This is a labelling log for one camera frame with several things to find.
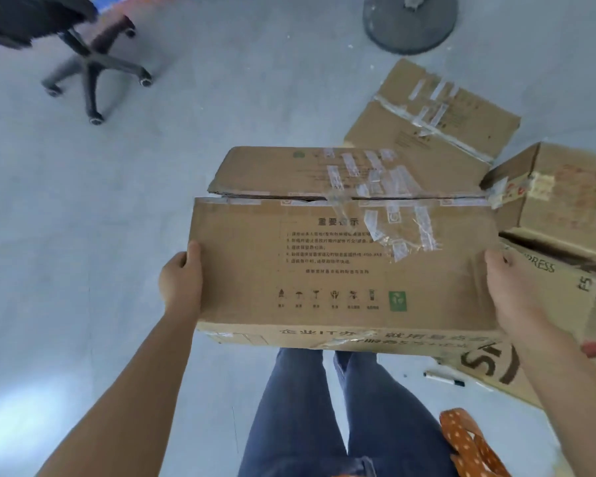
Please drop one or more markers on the person's left hand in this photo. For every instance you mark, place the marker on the person's left hand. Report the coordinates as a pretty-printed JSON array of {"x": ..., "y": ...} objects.
[{"x": 180, "y": 285}]

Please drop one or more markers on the person's right hand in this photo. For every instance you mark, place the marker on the person's right hand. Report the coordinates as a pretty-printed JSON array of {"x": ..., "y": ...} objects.
[{"x": 514, "y": 293}]

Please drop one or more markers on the person's right thumb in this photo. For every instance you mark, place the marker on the person's right thumb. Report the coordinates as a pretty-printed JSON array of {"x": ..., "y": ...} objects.
[{"x": 496, "y": 260}]

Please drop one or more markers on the person's left thumb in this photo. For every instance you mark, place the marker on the person's left thumb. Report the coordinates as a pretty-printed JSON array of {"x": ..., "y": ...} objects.
[{"x": 194, "y": 253}]

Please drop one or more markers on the large taped cardboard box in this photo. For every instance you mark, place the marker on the large taped cardboard box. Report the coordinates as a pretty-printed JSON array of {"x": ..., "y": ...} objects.
[{"x": 347, "y": 248}]

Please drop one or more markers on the person's right forearm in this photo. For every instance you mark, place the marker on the person's right forearm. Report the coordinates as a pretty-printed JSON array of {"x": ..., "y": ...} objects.
[{"x": 566, "y": 392}]

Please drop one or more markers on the person's left forearm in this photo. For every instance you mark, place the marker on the person's left forearm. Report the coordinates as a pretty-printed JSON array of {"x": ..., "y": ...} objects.
[{"x": 129, "y": 397}]

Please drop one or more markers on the cardboard box with red print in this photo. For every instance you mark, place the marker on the cardboard box with red print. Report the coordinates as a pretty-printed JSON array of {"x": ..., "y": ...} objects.
[{"x": 561, "y": 198}]

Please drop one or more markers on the open cardboard box black print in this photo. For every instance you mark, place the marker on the open cardboard box black print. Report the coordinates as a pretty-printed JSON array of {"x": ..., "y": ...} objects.
[{"x": 566, "y": 317}]

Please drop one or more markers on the white marker pen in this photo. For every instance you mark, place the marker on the white marker pen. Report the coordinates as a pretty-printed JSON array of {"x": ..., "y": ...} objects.
[{"x": 443, "y": 379}]

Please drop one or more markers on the flat taped cardboard box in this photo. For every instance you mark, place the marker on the flat taped cardboard box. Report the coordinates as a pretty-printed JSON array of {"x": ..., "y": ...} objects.
[{"x": 437, "y": 119}]

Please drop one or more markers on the person's blue jeans legs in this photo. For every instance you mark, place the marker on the person's blue jeans legs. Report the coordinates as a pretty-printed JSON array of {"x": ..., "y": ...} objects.
[{"x": 337, "y": 417}]

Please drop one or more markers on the black office chair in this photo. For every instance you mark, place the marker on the black office chair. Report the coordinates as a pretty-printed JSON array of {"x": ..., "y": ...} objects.
[{"x": 69, "y": 49}]

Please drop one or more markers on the round grey stand base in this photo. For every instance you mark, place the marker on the round grey stand base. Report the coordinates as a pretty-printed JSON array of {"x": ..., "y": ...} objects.
[{"x": 410, "y": 22}]

